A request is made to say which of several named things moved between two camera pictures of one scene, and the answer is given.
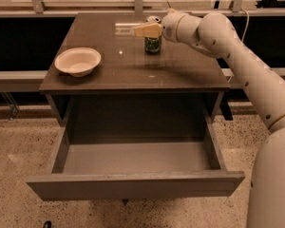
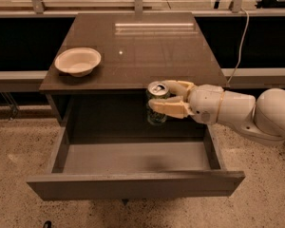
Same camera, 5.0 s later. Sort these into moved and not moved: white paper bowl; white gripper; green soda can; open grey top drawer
Moved: white gripper; green soda can
Not moved: white paper bowl; open grey top drawer
